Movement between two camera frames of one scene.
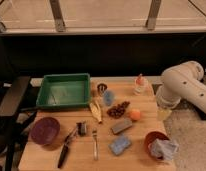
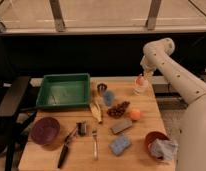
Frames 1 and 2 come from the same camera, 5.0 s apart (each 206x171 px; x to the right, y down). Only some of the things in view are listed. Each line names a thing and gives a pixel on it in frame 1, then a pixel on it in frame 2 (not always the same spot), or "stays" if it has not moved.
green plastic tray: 64,90 stays
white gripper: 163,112 -> 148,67
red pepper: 140,80 stays
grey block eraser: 122,126 stays
